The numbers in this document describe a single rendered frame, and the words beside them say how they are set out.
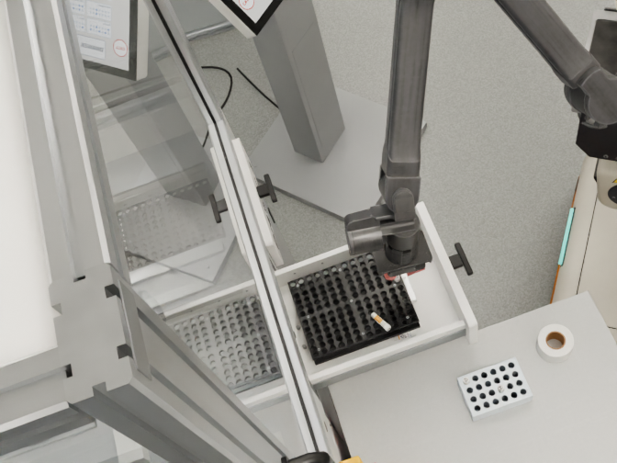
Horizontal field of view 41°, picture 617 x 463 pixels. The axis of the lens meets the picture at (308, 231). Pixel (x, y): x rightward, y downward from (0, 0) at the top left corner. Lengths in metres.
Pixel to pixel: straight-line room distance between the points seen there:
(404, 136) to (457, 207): 1.41
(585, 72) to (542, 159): 1.45
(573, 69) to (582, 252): 1.05
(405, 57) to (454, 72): 1.73
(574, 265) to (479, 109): 0.81
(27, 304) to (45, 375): 0.07
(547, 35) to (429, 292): 0.60
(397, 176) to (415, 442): 0.59
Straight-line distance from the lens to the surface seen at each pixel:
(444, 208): 2.73
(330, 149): 2.84
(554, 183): 2.79
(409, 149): 1.35
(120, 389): 0.48
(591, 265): 2.35
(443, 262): 1.63
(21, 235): 0.58
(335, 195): 2.76
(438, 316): 1.68
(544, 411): 1.71
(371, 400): 1.72
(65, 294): 0.51
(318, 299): 1.66
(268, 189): 1.78
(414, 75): 1.32
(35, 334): 0.54
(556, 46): 1.38
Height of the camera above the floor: 2.41
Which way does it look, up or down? 61 degrees down
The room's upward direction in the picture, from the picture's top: 22 degrees counter-clockwise
